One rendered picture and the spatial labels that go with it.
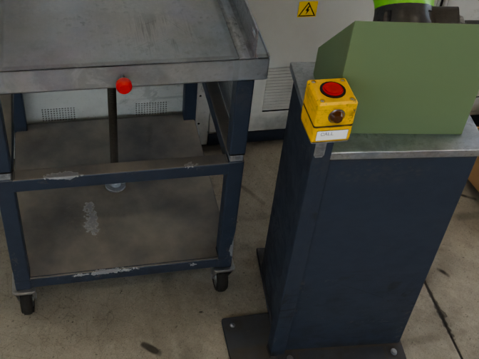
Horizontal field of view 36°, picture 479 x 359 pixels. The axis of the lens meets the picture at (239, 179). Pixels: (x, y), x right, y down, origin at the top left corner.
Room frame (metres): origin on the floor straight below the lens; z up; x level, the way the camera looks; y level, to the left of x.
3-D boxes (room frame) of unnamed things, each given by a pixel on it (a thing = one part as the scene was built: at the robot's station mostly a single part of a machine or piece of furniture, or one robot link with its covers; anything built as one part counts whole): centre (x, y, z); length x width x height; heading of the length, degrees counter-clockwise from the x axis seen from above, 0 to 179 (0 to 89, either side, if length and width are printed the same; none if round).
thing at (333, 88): (1.15, -0.16, 0.90); 0.04 x 0.04 x 0.02
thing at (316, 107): (1.14, -0.16, 0.85); 0.08 x 0.08 x 0.10; 17
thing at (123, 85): (1.19, 0.26, 0.82); 0.04 x 0.03 x 0.03; 17
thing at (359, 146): (1.33, -0.30, 0.74); 0.37 x 0.32 x 0.02; 102
